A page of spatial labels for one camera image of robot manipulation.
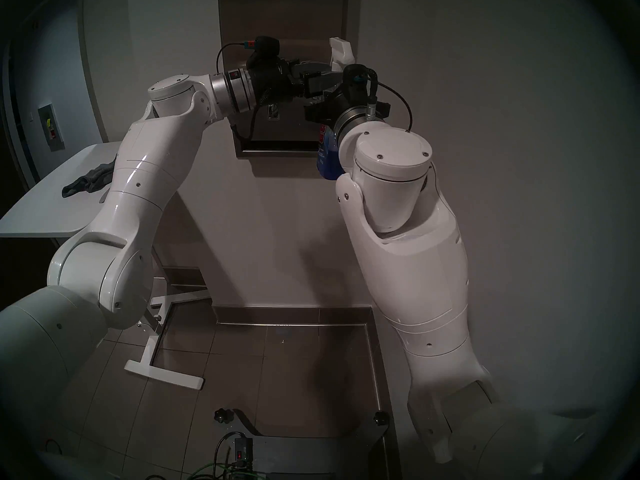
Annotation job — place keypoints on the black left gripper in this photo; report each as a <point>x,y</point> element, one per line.
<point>272,81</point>

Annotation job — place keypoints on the black power box red switch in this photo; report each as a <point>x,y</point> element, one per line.
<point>242,454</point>

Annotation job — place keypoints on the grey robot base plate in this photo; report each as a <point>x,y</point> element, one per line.
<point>310,454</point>

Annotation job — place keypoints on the white table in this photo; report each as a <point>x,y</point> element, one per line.
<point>165,376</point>

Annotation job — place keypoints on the black star knob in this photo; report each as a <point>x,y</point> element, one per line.
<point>381,418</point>
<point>223,415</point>

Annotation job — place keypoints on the grey cloth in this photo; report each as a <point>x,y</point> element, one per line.
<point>85,184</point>

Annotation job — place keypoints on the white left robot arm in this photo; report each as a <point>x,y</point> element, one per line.
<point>145,174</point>

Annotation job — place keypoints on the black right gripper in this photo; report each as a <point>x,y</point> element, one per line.
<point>345,101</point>

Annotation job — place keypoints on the metal dispenser lever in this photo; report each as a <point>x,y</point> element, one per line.
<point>273,112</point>

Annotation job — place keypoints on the blue glass cleaner spray bottle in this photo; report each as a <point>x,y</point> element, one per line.
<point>327,159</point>

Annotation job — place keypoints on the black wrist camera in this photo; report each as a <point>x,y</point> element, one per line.
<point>356,76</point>
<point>266,46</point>

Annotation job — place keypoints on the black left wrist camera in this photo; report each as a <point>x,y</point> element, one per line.
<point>266,46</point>

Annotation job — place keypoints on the stainless steel wall dispenser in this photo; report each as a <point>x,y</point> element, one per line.
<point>280,9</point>

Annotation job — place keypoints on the grey wall alarm box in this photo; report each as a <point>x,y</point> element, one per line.
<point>52,129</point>

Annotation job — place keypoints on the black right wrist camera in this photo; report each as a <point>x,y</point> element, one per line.
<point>356,76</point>

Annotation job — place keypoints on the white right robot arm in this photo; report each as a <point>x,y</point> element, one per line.
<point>415,264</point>

